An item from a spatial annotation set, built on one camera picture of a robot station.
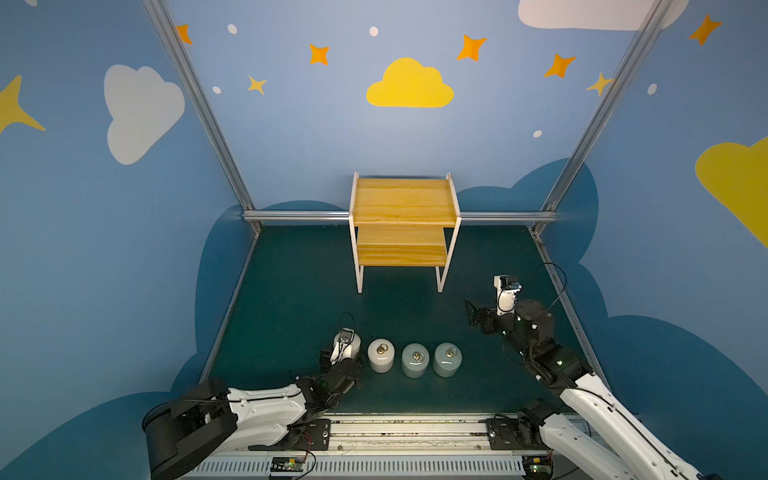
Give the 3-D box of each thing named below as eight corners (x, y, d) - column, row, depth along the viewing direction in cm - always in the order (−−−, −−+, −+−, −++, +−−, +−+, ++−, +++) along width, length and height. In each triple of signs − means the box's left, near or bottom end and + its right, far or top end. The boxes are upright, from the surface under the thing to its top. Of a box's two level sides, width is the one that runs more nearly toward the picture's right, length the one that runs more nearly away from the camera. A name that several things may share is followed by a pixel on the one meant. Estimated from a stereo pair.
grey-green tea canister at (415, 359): (401, 378, 85) (403, 368, 78) (401, 354, 90) (402, 342, 83) (427, 378, 85) (430, 368, 78) (425, 354, 90) (428, 342, 83)
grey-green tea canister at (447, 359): (433, 377, 85) (437, 368, 79) (431, 351, 90) (434, 341, 84) (458, 377, 85) (464, 368, 79) (454, 351, 90) (460, 341, 84)
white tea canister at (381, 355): (368, 373, 86) (366, 363, 79) (369, 347, 90) (368, 336, 84) (393, 373, 86) (394, 363, 79) (393, 348, 91) (394, 336, 84)
